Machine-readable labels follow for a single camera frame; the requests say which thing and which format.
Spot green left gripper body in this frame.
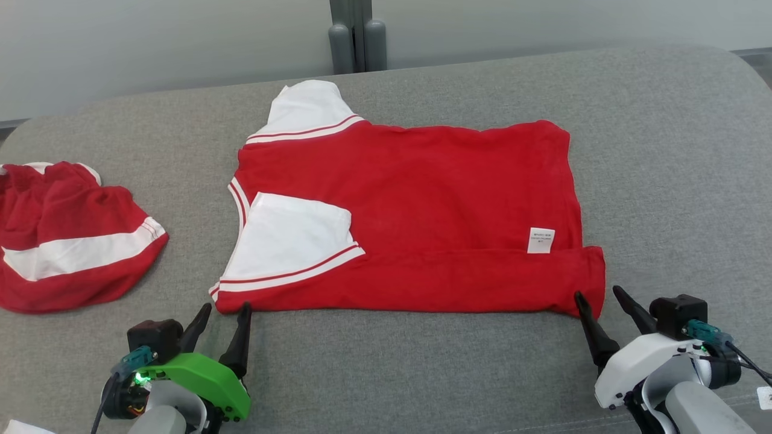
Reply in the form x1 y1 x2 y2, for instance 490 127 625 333
142 353 251 421

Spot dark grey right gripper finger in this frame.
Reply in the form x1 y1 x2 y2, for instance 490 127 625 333
613 285 658 335
574 291 621 374

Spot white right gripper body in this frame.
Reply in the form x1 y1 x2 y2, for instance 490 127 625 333
594 333 709 410

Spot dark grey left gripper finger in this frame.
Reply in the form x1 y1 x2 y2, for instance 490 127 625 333
180 303 213 353
219 301 253 379

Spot red white-striped shorts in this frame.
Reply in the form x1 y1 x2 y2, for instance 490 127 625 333
0 161 169 314

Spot red white-sleeved t-shirt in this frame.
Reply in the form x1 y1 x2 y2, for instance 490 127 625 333
208 80 607 319

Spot black cable with teal plug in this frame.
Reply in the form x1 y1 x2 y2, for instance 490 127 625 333
685 319 772 388
90 347 159 434

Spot grey double partition post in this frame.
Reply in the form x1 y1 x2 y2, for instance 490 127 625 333
329 0 388 74

